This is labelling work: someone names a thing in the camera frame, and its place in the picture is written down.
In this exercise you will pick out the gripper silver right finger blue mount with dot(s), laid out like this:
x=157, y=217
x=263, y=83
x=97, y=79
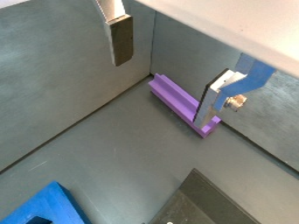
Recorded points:
x=224, y=91

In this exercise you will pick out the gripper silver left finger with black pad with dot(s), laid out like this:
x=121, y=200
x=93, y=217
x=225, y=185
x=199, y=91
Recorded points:
x=119, y=28

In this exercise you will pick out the purple star prism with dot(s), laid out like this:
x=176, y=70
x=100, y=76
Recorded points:
x=180, y=102

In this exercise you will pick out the black curved fixture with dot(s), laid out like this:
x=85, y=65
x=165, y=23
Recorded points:
x=200, y=203

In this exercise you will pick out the blue shape sorter block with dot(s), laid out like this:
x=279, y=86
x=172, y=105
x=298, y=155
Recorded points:
x=51, y=206

